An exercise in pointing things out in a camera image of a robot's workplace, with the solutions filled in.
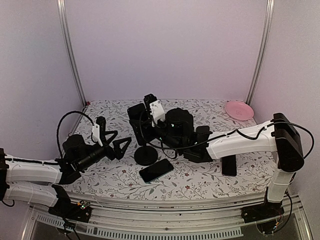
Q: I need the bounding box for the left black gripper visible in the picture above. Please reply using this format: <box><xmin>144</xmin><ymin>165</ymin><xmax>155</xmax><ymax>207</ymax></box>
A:
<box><xmin>77</xmin><ymin>130</ymin><xmax>132</xmax><ymax>171</ymax></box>

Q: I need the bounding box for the black phone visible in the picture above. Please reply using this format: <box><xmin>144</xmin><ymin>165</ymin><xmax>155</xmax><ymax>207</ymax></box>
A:
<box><xmin>139</xmin><ymin>159</ymin><xmax>174</xmax><ymax>184</ymax></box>
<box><xmin>221</xmin><ymin>155</ymin><xmax>237</xmax><ymax>177</ymax></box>
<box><xmin>127</xmin><ymin>103</ymin><xmax>148</xmax><ymax>124</ymax></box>

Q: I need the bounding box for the black phone stand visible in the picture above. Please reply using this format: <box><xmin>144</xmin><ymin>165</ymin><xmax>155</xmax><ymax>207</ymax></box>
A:
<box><xmin>134</xmin><ymin>139</ymin><xmax>158</xmax><ymax>166</ymax></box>

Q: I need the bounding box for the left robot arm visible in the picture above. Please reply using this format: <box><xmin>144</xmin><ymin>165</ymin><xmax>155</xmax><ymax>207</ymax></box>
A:
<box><xmin>0</xmin><ymin>130</ymin><xmax>132</xmax><ymax>217</ymax></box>

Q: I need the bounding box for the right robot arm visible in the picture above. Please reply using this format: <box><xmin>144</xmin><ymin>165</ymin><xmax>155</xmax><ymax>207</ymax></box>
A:
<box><xmin>127</xmin><ymin>103</ymin><xmax>305</xmax><ymax>218</ymax></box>

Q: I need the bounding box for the small black charging stand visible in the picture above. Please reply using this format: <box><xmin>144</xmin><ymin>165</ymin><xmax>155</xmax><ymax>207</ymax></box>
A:
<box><xmin>195</xmin><ymin>125</ymin><xmax>212</xmax><ymax>143</ymax></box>

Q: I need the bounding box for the pink plate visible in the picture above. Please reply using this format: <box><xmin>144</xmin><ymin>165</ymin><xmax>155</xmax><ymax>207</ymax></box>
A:
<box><xmin>224</xmin><ymin>101</ymin><xmax>254</xmax><ymax>121</ymax></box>

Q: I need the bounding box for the floral table mat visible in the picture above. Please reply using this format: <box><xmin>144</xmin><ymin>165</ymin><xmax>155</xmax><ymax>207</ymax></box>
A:
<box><xmin>63</xmin><ymin>99</ymin><xmax>276</xmax><ymax>201</ymax></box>

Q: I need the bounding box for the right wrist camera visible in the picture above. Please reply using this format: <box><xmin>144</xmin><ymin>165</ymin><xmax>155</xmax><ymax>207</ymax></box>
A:
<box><xmin>143</xmin><ymin>93</ymin><xmax>166</xmax><ymax>127</ymax></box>

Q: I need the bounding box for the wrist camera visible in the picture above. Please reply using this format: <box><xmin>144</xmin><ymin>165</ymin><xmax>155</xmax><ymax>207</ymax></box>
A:
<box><xmin>91</xmin><ymin>116</ymin><xmax>106</xmax><ymax>147</ymax></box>
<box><xmin>143</xmin><ymin>93</ymin><xmax>166</xmax><ymax>127</ymax></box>

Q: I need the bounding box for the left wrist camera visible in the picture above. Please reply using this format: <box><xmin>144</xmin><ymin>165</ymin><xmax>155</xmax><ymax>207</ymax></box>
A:
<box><xmin>91</xmin><ymin>116</ymin><xmax>106</xmax><ymax>147</ymax></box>

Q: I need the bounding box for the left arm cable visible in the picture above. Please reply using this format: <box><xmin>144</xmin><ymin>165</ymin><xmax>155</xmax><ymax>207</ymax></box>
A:
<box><xmin>55</xmin><ymin>110</ymin><xmax>97</xmax><ymax>161</ymax></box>

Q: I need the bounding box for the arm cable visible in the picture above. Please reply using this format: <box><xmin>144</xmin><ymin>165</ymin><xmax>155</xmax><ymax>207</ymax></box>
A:
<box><xmin>55</xmin><ymin>110</ymin><xmax>97</xmax><ymax>161</ymax></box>
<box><xmin>138</xmin><ymin>112</ymin><xmax>315</xmax><ymax>161</ymax></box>

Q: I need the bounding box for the front aluminium rail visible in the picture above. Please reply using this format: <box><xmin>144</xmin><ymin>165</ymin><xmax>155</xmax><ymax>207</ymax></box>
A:
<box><xmin>21</xmin><ymin>193</ymin><xmax>313</xmax><ymax>240</ymax></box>

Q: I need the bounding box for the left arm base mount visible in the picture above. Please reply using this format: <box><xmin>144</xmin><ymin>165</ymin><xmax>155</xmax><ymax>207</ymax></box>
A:
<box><xmin>48</xmin><ymin>184</ymin><xmax>92</xmax><ymax>223</ymax></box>

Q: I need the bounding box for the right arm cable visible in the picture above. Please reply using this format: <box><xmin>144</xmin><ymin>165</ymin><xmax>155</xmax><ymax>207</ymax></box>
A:
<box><xmin>138</xmin><ymin>112</ymin><xmax>315</xmax><ymax>161</ymax></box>

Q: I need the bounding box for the left aluminium frame post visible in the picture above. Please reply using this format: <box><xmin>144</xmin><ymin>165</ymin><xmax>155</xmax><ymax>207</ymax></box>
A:
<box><xmin>56</xmin><ymin>0</ymin><xmax>87</xmax><ymax>107</ymax></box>

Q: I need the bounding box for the aluminium frame post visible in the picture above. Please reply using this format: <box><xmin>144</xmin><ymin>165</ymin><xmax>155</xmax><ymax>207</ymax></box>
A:
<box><xmin>56</xmin><ymin>0</ymin><xmax>87</xmax><ymax>107</ymax></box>
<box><xmin>245</xmin><ymin>0</ymin><xmax>275</xmax><ymax>106</ymax></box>

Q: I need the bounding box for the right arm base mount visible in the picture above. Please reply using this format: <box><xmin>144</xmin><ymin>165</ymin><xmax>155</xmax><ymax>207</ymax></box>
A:
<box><xmin>241</xmin><ymin>187</ymin><xmax>284</xmax><ymax>223</ymax></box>

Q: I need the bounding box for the right aluminium frame post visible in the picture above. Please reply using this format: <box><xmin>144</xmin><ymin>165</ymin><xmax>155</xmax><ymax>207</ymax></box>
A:
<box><xmin>245</xmin><ymin>0</ymin><xmax>275</xmax><ymax>106</ymax></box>

